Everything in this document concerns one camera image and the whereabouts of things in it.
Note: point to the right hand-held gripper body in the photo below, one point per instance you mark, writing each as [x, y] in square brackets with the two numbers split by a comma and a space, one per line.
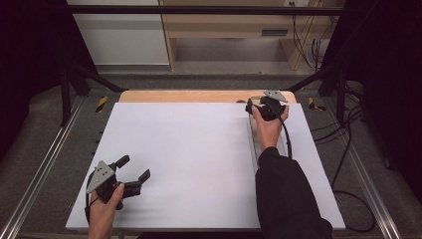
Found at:
[265, 111]

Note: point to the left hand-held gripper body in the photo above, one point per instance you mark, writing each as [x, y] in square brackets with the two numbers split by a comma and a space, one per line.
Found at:
[101, 176]

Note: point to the person's right hand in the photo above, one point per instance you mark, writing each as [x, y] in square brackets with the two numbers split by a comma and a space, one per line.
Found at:
[268, 132]

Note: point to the person's left hand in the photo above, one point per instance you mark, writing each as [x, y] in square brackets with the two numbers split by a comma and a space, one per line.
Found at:
[103, 214]

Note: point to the white table sheet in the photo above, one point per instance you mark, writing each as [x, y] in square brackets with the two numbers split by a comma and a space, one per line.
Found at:
[185, 159]

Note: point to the light wooden desk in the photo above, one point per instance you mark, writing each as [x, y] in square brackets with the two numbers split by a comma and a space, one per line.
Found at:
[215, 23]

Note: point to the white power outlet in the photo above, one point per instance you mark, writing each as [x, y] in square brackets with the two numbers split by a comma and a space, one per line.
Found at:
[297, 2]

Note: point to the white cabinet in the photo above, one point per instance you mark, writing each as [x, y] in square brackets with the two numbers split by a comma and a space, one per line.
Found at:
[122, 36]

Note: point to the black curtain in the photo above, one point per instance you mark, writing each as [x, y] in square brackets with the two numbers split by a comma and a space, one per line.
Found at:
[384, 66]
[30, 66]

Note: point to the black diagonal frame strut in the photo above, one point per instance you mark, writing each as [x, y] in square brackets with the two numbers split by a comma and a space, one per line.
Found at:
[312, 79]
[99, 79]

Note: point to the aluminium floor rail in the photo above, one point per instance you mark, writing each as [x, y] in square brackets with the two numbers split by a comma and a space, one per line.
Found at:
[371, 192]
[40, 172]

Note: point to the black upright frame post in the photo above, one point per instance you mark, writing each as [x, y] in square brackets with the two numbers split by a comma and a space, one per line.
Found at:
[341, 96]
[65, 96]

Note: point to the black horizontal frame bar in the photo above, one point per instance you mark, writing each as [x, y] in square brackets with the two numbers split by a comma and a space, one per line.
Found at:
[199, 10]

